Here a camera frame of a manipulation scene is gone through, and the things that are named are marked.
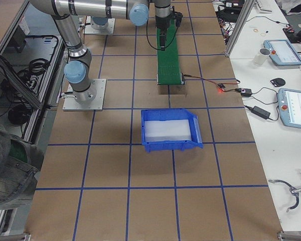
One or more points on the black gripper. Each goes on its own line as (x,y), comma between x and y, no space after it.
(161,23)

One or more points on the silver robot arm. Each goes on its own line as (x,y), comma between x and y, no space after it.
(135,11)
(77,70)

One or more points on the green conveyor belt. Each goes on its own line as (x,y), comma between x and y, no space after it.
(169,72)

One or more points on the blue plastic bin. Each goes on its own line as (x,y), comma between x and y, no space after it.
(171,114)

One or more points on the white foam pad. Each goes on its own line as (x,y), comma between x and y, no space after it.
(167,130)

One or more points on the white mug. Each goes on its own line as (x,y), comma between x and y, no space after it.
(261,56)

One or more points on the black power adapter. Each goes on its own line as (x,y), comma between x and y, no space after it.
(260,112)

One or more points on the teach pendant far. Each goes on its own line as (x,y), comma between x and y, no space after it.
(285,54)

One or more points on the teach pendant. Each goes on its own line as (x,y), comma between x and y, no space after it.
(285,54)
(289,102)

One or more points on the black round puck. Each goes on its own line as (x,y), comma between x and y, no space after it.
(278,82)

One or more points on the teach pendant near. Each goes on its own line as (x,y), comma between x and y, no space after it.
(289,102)

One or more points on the metal claw tool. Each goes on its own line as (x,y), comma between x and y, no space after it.
(294,191)

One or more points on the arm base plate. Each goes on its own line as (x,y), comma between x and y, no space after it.
(99,26)
(91,99)

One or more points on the aluminium frame post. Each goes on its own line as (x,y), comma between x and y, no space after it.
(243,16)

